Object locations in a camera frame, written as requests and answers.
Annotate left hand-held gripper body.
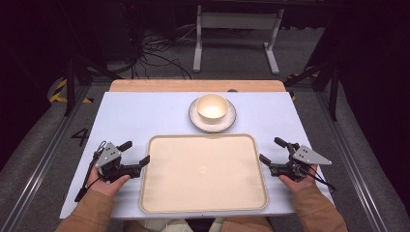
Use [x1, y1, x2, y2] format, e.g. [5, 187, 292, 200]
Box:
[95, 140, 143, 184]

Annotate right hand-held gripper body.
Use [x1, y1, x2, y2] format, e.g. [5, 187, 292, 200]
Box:
[270, 143, 333, 183]

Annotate person's right hand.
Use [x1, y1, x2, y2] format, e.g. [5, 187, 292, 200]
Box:
[278, 164, 320, 193]

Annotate person's left hand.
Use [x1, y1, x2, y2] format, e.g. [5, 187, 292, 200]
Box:
[86, 165, 132, 198]

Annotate white plate with dark rim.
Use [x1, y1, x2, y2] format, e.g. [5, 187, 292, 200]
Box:
[188, 96, 238, 134]

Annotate beige rectangular tray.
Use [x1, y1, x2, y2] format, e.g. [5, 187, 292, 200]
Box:
[138, 132, 270, 215]

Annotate person's legs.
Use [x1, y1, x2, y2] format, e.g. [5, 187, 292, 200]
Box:
[124, 216, 275, 232]

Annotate black tripod stand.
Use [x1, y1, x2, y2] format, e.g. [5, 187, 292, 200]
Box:
[283, 59, 340, 122]
[63, 52, 124, 117]

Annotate cream bowl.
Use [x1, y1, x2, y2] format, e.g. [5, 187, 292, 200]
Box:
[195, 93, 230, 126]

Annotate yellow black floor tape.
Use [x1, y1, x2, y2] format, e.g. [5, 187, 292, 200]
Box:
[47, 78, 95, 104]

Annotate dark curtain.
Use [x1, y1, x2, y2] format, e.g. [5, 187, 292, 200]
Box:
[333, 0, 410, 211]
[0, 0, 76, 168]

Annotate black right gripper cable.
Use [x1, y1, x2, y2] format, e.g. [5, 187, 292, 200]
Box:
[303, 163, 337, 194]

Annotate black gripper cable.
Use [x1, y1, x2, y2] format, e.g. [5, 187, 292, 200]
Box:
[303, 163, 337, 194]
[73, 140, 108, 204]

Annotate aluminium floor rail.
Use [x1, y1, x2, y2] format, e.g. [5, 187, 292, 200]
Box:
[314, 90, 390, 232]
[0, 84, 92, 232]

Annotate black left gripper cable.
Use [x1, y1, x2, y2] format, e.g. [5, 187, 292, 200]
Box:
[73, 140, 108, 204]

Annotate tangle of black floor cables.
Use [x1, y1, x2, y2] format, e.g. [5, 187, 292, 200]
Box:
[127, 27, 194, 80]

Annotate white metal stand frame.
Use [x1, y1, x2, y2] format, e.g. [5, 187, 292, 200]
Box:
[191, 4, 285, 76]

